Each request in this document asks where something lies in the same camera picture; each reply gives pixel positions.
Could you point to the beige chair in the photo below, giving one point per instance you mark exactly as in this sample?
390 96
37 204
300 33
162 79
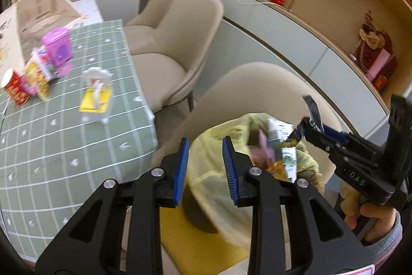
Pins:
186 36
157 4
257 85

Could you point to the person's right hand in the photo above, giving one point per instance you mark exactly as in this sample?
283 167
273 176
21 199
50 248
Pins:
379 220

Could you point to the dark blue wrapper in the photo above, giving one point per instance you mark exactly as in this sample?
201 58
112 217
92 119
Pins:
313 109

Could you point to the red paper cup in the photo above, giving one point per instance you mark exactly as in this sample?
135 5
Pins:
16 88

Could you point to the person's right forearm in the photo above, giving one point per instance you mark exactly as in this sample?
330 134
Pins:
389 242

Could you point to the green checked tablecloth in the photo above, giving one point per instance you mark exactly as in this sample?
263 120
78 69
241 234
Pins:
64 149

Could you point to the yellow snack packet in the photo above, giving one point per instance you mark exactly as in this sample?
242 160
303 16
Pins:
37 83

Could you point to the clear pink blister pack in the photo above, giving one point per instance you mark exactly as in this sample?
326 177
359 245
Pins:
64 69

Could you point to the white red snack packet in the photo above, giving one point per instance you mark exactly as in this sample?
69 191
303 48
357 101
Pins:
45 64

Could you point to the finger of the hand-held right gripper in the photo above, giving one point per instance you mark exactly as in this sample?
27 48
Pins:
334 135
309 133

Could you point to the yellow cushion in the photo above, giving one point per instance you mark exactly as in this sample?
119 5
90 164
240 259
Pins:
180 239

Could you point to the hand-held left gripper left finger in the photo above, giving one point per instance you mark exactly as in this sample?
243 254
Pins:
180 172

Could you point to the yellow plastic bag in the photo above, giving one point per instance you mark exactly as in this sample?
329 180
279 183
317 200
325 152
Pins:
209 165

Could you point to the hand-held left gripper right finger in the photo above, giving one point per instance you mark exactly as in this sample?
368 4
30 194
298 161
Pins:
230 172

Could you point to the mesh food cover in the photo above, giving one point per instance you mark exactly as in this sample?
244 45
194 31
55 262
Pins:
38 7

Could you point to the purple toy machine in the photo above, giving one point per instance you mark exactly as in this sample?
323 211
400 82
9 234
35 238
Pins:
58 48

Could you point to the yellow white toy machine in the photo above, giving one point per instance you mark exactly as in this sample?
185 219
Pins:
95 97

